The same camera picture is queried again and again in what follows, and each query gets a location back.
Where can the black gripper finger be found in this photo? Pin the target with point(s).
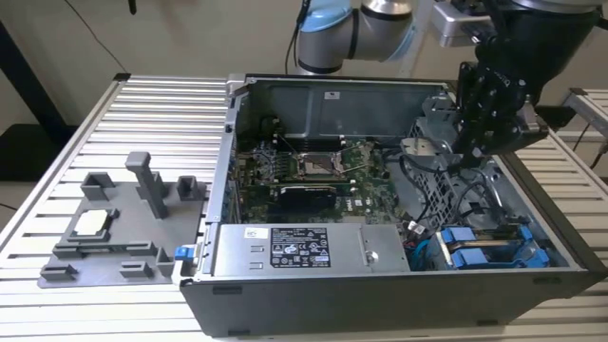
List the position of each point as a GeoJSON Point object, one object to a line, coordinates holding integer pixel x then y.
{"type": "Point", "coordinates": [468, 107]}
{"type": "Point", "coordinates": [496, 124]}

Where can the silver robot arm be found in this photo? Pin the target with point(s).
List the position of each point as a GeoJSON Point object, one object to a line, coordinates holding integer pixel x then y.
{"type": "Point", "coordinates": [328, 46]}

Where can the empty blue disk carrier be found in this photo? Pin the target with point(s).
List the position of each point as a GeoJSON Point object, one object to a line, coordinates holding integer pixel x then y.
{"type": "Point", "coordinates": [469, 258]}

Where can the metal slat side table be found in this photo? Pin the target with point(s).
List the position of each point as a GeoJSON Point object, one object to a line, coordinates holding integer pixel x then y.
{"type": "Point", "coordinates": [588, 103]}

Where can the perforated metal drive cage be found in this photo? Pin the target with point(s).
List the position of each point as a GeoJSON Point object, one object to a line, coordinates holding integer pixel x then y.
{"type": "Point", "coordinates": [438, 192]}

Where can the green motherboard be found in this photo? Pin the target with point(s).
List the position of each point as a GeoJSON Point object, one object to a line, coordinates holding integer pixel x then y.
{"type": "Point", "coordinates": [374, 199]}

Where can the CPU socket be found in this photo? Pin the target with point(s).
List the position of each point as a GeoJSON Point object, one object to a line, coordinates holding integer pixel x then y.
{"type": "Point", "coordinates": [317, 165]}

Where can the black graphics card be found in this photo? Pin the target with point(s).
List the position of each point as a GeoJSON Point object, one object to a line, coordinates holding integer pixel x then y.
{"type": "Point", "coordinates": [308, 197]}

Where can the silver power supply unit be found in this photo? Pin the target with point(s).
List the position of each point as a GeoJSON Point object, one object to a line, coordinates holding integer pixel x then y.
{"type": "Point", "coordinates": [346, 249]}

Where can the dark grey PC case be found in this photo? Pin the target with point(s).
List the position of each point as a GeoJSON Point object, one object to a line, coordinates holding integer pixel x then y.
{"type": "Point", "coordinates": [360, 306]}

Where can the blue case latch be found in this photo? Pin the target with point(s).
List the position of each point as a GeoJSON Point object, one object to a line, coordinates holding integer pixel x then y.
{"type": "Point", "coordinates": [182, 253]}

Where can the grey parts rack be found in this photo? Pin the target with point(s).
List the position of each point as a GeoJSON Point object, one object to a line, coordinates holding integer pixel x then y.
{"type": "Point", "coordinates": [122, 249]}

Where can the silver CPU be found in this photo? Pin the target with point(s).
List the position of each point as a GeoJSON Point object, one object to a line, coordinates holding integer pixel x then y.
{"type": "Point", "coordinates": [89, 222]}

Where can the black box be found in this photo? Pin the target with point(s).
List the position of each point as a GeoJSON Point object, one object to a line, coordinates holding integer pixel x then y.
{"type": "Point", "coordinates": [33, 153]}

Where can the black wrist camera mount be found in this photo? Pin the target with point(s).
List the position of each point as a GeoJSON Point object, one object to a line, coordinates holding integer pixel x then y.
{"type": "Point", "coordinates": [532, 133]}

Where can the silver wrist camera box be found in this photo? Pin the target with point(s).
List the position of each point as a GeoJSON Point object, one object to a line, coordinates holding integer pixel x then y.
{"type": "Point", "coordinates": [456, 26]}

